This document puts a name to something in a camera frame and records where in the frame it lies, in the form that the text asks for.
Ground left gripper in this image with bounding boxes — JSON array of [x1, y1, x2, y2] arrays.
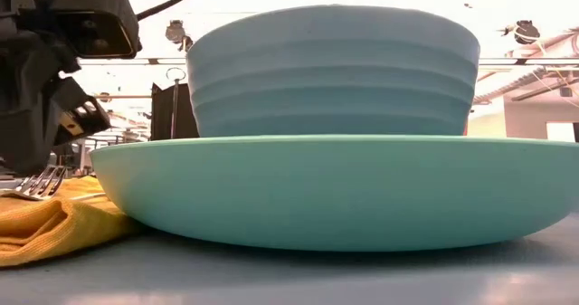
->
[[0, 0, 112, 176]]

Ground orange-handled metal fork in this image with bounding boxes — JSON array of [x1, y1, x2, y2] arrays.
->
[[0, 164, 109, 202]]

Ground yellow cloth napkin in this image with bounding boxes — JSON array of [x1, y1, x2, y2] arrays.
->
[[0, 176, 144, 269]]

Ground teal plate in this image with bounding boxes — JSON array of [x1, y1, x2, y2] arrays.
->
[[89, 134, 579, 253]]

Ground blue bowl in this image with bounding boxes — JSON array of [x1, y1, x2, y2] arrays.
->
[[185, 4, 481, 138]]

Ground black panel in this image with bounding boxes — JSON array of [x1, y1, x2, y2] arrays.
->
[[150, 81, 200, 141]]

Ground dark ceiling fixture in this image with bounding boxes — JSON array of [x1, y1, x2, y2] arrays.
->
[[500, 19, 542, 46], [165, 19, 195, 52]]

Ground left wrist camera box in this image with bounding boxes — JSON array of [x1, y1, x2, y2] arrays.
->
[[33, 0, 142, 60]]

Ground metal rod with ring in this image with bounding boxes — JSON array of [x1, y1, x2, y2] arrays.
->
[[165, 66, 187, 139]]

